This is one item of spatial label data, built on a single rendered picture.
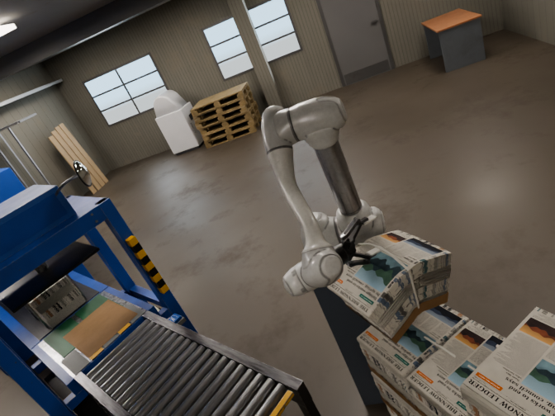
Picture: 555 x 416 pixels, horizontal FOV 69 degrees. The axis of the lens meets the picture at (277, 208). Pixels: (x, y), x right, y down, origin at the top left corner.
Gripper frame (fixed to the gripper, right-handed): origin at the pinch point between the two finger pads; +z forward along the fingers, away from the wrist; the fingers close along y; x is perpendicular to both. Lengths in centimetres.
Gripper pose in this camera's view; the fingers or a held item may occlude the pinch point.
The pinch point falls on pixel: (376, 232)
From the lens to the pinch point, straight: 159.0
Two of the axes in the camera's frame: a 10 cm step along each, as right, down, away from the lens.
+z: 8.3, -4.5, 3.3
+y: 2.9, 8.6, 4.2
